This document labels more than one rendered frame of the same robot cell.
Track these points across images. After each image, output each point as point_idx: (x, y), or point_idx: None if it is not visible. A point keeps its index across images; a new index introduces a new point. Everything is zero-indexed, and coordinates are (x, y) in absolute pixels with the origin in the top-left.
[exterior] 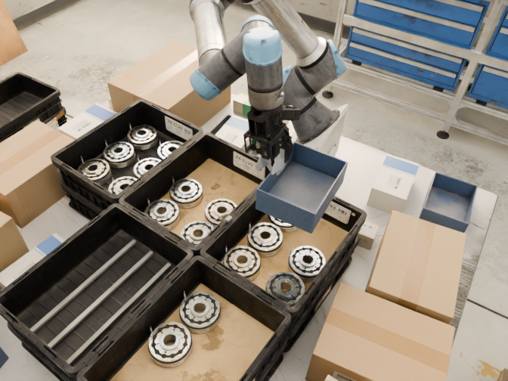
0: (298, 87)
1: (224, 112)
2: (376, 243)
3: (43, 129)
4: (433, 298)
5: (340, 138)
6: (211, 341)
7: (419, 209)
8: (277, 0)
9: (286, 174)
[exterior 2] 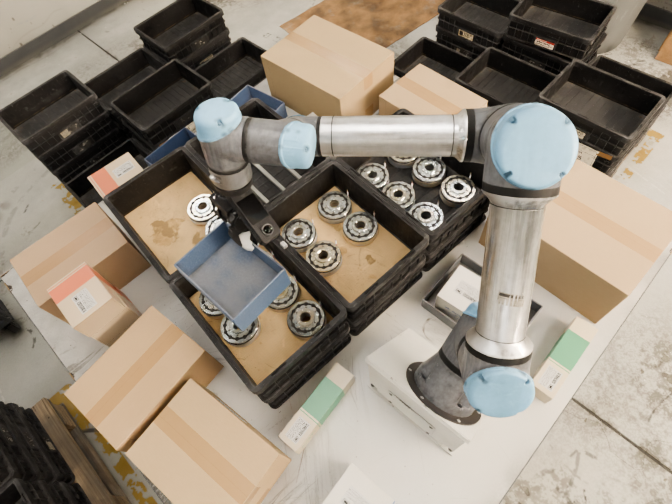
0: (460, 335)
1: (566, 311)
2: (289, 452)
3: (470, 107)
4: (151, 442)
5: (502, 480)
6: (200, 239)
7: None
8: (496, 226)
9: (269, 271)
